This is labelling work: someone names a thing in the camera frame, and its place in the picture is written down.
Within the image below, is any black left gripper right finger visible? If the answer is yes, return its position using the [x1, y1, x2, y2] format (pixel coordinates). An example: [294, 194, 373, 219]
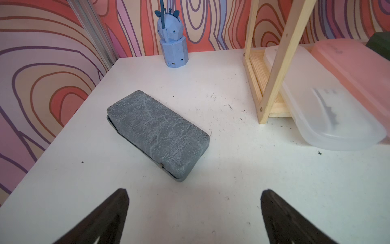
[261, 189, 336, 244]

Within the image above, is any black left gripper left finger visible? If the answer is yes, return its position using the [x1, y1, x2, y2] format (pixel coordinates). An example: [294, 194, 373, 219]
[55, 189, 130, 244]

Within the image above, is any clear frosted pencil case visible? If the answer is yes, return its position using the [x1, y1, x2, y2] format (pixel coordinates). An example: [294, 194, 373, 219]
[280, 46, 387, 151]

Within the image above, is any pink pencil case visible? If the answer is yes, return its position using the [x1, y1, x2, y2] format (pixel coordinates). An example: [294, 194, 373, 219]
[311, 39, 390, 136]

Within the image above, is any dark green pencil case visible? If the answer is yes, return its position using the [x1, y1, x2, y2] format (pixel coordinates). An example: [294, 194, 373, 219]
[366, 32, 390, 61]

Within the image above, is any wooden shelf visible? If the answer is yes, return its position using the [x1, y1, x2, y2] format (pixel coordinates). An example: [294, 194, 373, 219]
[243, 0, 317, 125]

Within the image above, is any grey textured case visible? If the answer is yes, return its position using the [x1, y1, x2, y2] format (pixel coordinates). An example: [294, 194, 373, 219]
[107, 90, 210, 182]

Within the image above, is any blue giraffe pen holder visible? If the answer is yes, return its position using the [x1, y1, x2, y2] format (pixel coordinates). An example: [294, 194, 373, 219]
[154, 0, 189, 68]

